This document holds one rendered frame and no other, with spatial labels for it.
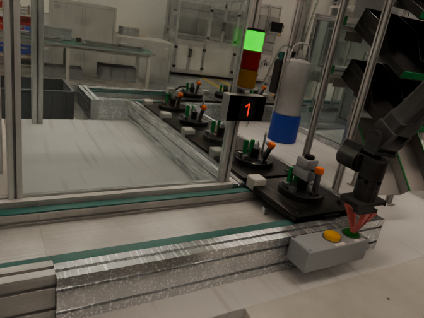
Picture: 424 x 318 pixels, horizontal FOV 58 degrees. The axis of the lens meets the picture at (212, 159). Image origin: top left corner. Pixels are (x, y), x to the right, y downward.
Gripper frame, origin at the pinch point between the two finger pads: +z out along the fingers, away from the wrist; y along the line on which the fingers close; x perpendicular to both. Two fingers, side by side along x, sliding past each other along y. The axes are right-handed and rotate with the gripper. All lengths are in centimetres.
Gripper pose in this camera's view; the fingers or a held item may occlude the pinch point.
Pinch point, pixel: (353, 229)
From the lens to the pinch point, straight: 106.1
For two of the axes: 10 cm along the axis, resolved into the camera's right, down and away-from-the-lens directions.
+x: 4.8, 3.7, -8.0
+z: -1.5, 9.3, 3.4
